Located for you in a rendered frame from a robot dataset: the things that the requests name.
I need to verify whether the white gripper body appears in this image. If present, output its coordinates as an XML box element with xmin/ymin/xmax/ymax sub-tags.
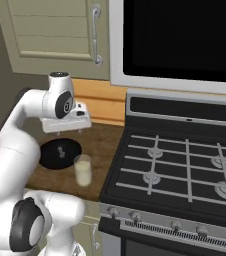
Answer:
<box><xmin>39</xmin><ymin>112</ymin><xmax>93</xmax><ymax>135</ymax></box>

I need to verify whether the grey ice cube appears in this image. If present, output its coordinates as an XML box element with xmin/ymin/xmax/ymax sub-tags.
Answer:
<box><xmin>57</xmin><ymin>145</ymin><xmax>67</xmax><ymax>159</ymax></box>

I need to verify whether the black round bowl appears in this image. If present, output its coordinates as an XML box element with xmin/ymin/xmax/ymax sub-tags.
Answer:
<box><xmin>38</xmin><ymin>137</ymin><xmax>84</xmax><ymax>171</ymax></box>

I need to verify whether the glass of lemonade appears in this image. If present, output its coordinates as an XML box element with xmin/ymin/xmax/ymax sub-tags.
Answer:
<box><xmin>73</xmin><ymin>153</ymin><xmax>93</xmax><ymax>188</ymax></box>

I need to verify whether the silver stove knob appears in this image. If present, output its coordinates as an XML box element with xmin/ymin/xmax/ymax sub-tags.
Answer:
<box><xmin>130</xmin><ymin>211</ymin><xmax>143</xmax><ymax>224</ymax></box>
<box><xmin>107</xmin><ymin>206</ymin><xmax>119</xmax><ymax>218</ymax></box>
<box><xmin>170</xmin><ymin>219</ymin><xmax>183</xmax><ymax>233</ymax></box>
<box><xmin>196</xmin><ymin>224</ymin><xmax>210</xmax><ymax>238</ymax></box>

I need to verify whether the beige base cupboard door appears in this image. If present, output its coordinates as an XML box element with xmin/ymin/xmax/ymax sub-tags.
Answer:
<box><xmin>72</xmin><ymin>199</ymin><xmax>103</xmax><ymax>256</ymax></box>

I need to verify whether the black gas stove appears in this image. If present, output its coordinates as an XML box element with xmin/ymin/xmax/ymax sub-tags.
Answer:
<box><xmin>97</xmin><ymin>87</ymin><xmax>226</xmax><ymax>256</ymax></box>

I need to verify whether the white framed microwave oven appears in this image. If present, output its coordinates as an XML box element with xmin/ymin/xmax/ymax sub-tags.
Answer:
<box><xmin>108</xmin><ymin>0</ymin><xmax>226</xmax><ymax>97</ymax></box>

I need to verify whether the silver cupboard door handle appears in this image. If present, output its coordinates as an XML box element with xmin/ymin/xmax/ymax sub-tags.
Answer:
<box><xmin>90</xmin><ymin>3</ymin><xmax>104</xmax><ymax>67</ymax></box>

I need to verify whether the silver base cupboard handle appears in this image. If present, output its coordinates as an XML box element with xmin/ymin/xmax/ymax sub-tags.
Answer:
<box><xmin>91</xmin><ymin>223</ymin><xmax>101</xmax><ymax>252</ymax></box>

